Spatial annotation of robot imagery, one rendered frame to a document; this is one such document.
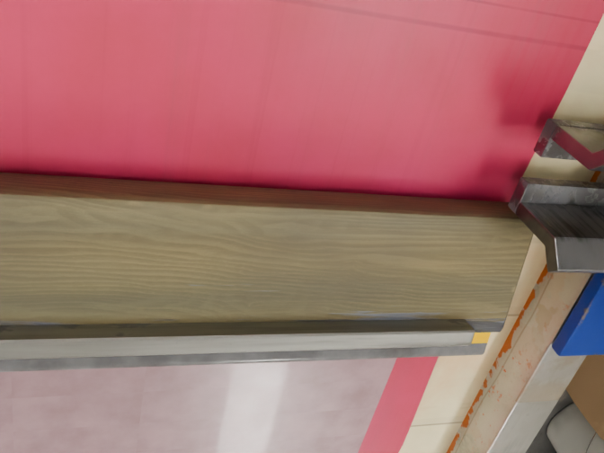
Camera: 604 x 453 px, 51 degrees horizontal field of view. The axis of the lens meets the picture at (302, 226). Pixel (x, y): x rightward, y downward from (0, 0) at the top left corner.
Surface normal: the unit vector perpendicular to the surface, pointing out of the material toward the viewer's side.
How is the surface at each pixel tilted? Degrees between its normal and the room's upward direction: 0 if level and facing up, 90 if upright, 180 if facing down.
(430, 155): 0
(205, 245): 11
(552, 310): 90
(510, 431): 0
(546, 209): 90
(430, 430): 0
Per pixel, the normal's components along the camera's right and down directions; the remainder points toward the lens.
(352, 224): 0.29, 0.40
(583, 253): 0.33, -0.18
